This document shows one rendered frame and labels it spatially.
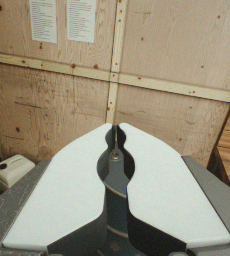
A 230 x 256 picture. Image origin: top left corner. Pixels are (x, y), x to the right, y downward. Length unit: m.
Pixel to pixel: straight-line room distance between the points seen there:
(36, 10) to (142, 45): 0.83
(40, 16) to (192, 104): 1.31
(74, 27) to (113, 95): 0.57
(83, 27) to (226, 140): 1.33
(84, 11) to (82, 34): 0.15
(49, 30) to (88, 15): 0.33
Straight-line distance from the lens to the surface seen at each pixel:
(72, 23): 1.69
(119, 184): 1.14
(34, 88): 1.97
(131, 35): 1.56
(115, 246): 1.39
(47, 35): 1.79
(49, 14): 1.77
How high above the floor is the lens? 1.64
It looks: 28 degrees down
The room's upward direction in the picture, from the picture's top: 7 degrees clockwise
